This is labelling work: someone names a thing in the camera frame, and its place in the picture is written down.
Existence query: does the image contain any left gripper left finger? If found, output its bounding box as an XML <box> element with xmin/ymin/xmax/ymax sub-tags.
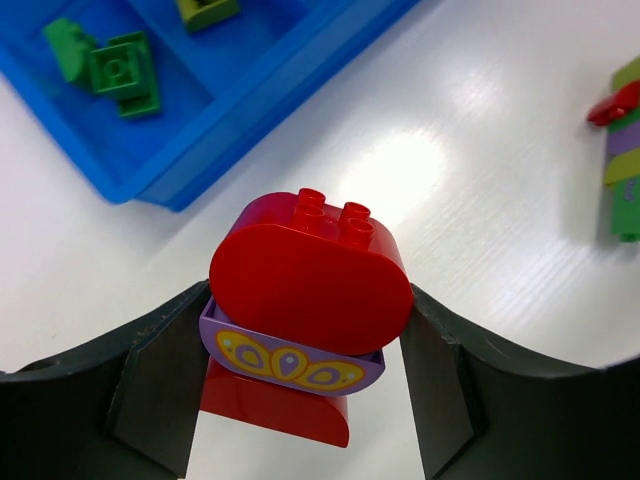
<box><xmin>1</xmin><ymin>281</ymin><xmax>211</xmax><ymax>479</ymax></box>

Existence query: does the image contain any green yellow purple lego bar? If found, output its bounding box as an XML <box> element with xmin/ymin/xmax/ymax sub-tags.
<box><xmin>586</xmin><ymin>58</ymin><xmax>639</xmax><ymax>243</ymax></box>

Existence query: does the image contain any blue compartment tray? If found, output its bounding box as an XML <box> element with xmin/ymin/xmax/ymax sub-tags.
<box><xmin>1</xmin><ymin>1</ymin><xmax>411</xmax><ymax>211</ymax></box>

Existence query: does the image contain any yellow printed lego brick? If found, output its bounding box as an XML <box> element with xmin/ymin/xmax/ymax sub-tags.
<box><xmin>175</xmin><ymin>0</ymin><xmax>241</xmax><ymax>32</ymax></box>

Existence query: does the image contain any yellow green lego pair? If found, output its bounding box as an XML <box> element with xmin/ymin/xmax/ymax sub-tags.
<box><xmin>88</xmin><ymin>31</ymin><xmax>161</xmax><ymax>119</ymax></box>

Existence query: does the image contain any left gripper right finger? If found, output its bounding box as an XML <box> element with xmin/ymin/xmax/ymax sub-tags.
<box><xmin>401</xmin><ymin>289</ymin><xmax>639</xmax><ymax>479</ymax></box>

